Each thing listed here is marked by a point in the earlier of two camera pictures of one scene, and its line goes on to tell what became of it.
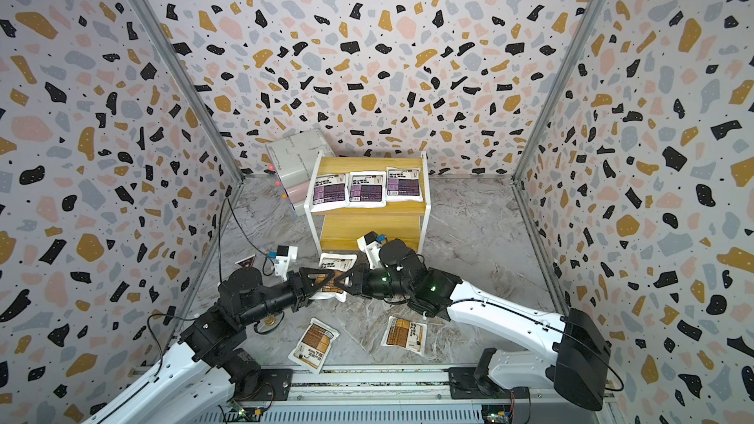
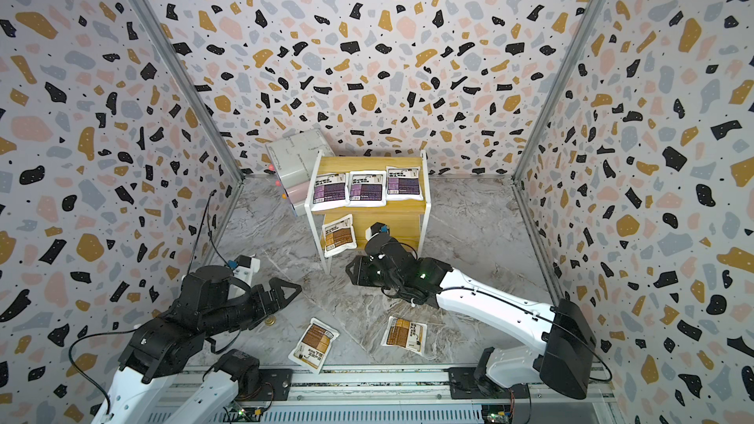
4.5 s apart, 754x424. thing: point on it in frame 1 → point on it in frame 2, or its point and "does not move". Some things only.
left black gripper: x=301 y=294 → x=264 y=304
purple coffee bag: x=329 y=188 does not move
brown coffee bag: x=336 y=262 → x=339 y=236
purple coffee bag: x=403 y=185 does not move
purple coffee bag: x=366 y=189 does not move
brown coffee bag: x=311 y=349 does not move
